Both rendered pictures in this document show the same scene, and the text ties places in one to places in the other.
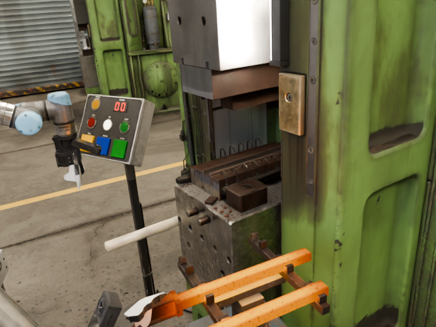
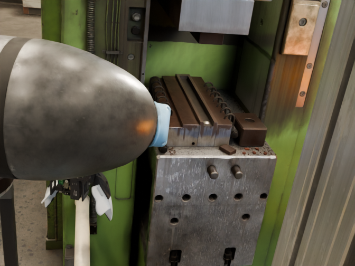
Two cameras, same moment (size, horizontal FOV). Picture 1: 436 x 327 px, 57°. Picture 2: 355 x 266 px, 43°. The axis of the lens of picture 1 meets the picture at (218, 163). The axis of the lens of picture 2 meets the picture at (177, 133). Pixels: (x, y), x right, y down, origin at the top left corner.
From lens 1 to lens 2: 159 cm
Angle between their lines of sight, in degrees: 64
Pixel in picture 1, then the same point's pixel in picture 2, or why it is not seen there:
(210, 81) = (249, 13)
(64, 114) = not seen: hidden behind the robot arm
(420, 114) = not seen: hidden behind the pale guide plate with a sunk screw
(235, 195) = (261, 130)
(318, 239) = (299, 140)
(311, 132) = (313, 50)
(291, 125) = (300, 47)
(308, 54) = not seen: outside the picture
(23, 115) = (168, 110)
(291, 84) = (309, 9)
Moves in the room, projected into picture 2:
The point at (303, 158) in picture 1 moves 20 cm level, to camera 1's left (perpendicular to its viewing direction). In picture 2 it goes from (300, 75) to (291, 94)
